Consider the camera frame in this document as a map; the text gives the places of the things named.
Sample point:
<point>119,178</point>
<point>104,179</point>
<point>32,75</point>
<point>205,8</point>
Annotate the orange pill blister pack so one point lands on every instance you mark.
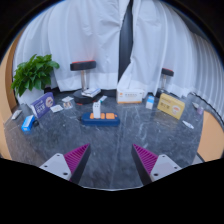
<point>68,105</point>

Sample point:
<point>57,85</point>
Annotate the white box orange stripe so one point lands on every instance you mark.
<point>130,96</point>

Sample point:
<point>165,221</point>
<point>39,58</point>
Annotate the purple box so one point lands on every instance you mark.
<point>43,106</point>

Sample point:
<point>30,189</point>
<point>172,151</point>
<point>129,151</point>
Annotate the black stool red trim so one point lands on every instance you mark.
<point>82,65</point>
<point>167,72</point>

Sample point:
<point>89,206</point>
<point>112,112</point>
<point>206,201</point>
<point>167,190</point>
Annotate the blue power strip orange sockets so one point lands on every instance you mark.
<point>111,122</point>

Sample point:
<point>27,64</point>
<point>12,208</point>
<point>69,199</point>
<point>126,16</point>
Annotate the yellow tea box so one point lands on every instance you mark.
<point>170,106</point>

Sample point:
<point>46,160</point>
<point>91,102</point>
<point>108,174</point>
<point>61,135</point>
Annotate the flat white blue box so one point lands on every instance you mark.
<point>91,92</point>

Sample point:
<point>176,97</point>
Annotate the green potted plant white pot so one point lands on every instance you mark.
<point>33,73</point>

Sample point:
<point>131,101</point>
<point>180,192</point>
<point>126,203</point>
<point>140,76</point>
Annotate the small purple bottle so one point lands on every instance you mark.
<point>200,110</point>

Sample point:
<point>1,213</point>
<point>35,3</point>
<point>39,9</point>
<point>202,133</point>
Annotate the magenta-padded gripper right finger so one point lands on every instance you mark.
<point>146,160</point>

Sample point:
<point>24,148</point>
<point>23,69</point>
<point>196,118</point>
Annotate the small blue white carton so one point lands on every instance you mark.
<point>150,102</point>

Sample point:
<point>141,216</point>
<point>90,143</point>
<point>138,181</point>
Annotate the small white packet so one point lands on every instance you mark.
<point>195,105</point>

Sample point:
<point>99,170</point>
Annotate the small blue box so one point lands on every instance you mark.
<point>28,122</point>

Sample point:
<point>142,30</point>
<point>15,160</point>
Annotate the white curtain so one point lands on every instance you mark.
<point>83,30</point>
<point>160,36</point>

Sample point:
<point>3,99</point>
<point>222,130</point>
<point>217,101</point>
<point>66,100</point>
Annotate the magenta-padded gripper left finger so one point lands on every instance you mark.
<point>75,159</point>

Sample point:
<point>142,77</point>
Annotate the white flat packet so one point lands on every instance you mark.
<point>56,108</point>

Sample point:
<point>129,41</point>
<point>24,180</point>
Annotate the small white sachet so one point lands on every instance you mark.
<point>188,124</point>

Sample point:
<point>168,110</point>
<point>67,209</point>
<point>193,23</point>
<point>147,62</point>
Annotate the white tube green cap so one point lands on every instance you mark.
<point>102,99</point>

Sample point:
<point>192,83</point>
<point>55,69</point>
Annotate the small white card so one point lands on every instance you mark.
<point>67,99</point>

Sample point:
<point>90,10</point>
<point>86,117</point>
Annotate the white flat item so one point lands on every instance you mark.
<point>16,114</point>

